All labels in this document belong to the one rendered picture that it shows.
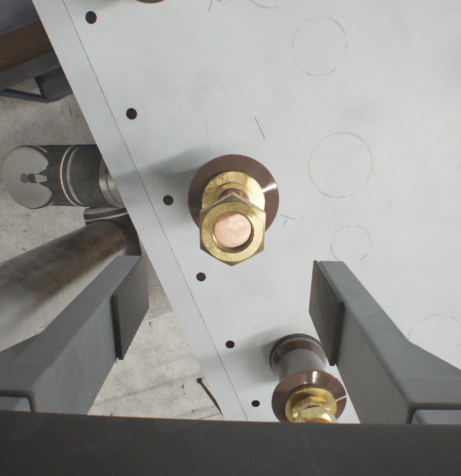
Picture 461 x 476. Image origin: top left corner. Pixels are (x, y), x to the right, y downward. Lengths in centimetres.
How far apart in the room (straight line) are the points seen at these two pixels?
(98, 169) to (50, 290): 20
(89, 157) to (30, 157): 10
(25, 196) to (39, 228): 149
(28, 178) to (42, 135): 140
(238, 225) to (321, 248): 25
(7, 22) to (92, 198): 63
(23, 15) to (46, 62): 39
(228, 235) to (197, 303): 27
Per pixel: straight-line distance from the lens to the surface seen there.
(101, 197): 60
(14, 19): 112
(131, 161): 47
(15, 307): 47
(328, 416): 44
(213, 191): 35
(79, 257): 60
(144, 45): 47
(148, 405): 252
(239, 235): 25
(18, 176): 69
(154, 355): 228
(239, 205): 24
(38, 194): 66
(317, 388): 46
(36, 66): 150
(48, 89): 190
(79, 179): 61
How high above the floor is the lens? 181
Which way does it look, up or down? 73 degrees down
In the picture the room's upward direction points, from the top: 176 degrees counter-clockwise
